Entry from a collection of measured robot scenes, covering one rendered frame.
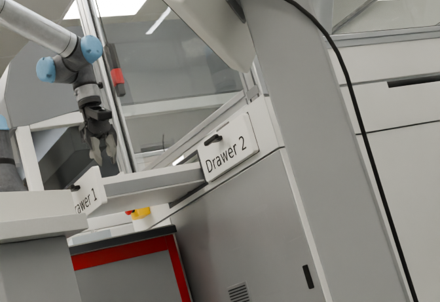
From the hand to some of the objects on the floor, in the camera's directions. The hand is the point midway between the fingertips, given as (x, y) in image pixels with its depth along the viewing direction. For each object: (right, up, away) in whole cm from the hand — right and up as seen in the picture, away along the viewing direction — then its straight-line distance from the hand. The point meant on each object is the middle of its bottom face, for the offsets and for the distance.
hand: (107, 160), depth 245 cm
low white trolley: (+2, -106, +9) cm, 106 cm away
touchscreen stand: (+67, -60, -108) cm, 140 cm away
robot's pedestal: (+3, -87, -67) cm, 110 cm away
